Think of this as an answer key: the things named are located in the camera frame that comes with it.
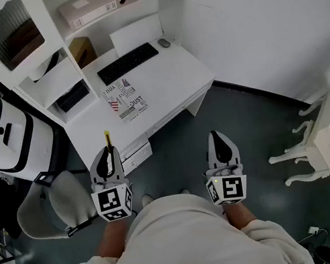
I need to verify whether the person's left forearm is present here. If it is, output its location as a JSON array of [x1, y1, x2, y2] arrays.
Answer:
[[90, 217, 134, 263]]

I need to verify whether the grey computer mouse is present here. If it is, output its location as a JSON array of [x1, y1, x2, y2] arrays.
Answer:
[[157, 36, 172, 49]]

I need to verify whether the flag printed book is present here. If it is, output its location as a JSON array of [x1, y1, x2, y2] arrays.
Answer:
[[99, 75, 152, 128]]

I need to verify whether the grey file binder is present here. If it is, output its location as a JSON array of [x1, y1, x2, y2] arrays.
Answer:
[[55, 0, 145, 34]]

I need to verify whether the white and black machine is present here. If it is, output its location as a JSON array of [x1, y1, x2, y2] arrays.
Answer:
[[0, 83, 66, 187]]

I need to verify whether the white paper folder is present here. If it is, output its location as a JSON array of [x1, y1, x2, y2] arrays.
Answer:
[[25, 54, 85, 111]]

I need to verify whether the black storage box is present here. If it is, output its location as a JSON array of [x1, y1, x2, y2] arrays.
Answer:
[[53, 80, 93, 115]]

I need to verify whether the yellow utility knife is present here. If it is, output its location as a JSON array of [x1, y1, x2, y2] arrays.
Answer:
[[103, 129, 116, 155]]

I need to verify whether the person's right forearm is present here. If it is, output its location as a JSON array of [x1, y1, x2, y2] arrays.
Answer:
[[221, 198, 260, 235]]

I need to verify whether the grey chair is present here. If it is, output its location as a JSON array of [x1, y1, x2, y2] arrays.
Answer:
[[9, 163, 104, 248]]

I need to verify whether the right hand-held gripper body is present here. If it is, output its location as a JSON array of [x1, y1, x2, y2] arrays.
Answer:
[[202, 161, 252, 209]]

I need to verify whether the brown cardboard box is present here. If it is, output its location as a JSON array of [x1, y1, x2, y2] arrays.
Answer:
[[66, 34, 100, 71]]

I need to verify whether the white ornate side table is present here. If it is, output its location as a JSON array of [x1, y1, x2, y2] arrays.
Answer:
[[255, 76, 330, 190]]

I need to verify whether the white shelf unit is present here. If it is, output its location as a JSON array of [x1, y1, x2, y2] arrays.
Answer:
[[0, 0, 208, 139]]

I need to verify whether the person's white clothing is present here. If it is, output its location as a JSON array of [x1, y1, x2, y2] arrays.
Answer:
[[50, 172, 317, 264]]

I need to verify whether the black bin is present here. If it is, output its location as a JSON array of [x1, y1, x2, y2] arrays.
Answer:
[[313, 243, 330, 264]]

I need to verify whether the white upright board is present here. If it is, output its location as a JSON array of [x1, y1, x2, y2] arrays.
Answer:
[[106, 12, 167, 60]]

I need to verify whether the person's left shoe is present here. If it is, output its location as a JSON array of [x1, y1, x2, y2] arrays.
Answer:
[[140, 192, 155, 209]]

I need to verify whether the black keyboard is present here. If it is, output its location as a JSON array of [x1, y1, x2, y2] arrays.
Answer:
[[93, 40, 164, 88]]

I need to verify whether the white desk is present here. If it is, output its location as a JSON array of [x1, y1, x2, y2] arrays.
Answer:
[[50, 29, 231, 187]]

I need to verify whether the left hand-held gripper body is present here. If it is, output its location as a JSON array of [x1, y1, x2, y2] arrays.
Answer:
[[88, 169, 138, 225]]

